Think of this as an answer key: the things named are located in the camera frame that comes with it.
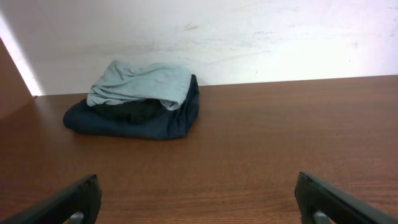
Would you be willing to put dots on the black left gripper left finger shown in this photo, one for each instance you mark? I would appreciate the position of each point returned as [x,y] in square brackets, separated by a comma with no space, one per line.
[78,203]

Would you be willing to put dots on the light grey folded garment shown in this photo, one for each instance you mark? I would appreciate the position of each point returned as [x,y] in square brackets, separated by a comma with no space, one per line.
[123,82]

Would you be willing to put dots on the dark navy folded garment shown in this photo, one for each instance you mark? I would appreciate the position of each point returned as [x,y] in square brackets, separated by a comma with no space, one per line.
[170,125]

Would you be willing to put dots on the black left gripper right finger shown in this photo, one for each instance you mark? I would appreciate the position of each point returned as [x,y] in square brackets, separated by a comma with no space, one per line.
[320,202]

